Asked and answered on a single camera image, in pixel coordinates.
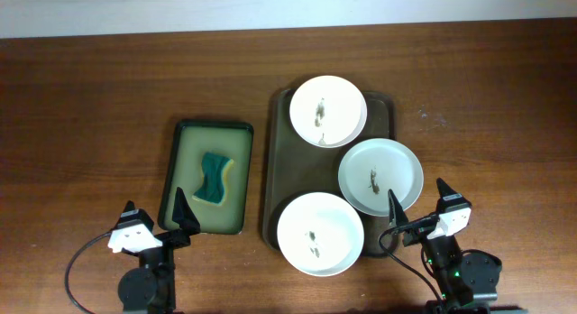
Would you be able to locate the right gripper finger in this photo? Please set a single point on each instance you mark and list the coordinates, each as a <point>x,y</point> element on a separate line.
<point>397,216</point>
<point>449,200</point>

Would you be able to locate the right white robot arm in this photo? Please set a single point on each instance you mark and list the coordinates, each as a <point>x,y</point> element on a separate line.
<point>462,281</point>

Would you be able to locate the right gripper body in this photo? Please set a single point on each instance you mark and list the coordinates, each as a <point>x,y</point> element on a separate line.
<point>438,251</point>

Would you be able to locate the white plate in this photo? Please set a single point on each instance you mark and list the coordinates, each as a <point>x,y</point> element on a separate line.
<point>370,169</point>
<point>328,111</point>
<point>320,234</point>

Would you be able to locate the large dark serving tray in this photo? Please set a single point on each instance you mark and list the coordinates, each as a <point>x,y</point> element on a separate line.
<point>295,167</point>

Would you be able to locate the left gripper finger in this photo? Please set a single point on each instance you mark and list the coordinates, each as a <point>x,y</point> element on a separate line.
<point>133,216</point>
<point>183,214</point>

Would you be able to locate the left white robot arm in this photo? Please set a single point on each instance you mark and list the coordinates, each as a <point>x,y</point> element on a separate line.
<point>150,288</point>

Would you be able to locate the green and yellow sponge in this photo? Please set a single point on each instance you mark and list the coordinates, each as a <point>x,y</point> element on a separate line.
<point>215,169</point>

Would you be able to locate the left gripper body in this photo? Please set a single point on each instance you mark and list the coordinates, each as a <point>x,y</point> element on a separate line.
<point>163,240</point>

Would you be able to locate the small black soapy-water tray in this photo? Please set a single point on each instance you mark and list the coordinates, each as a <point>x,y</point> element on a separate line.
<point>192,139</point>

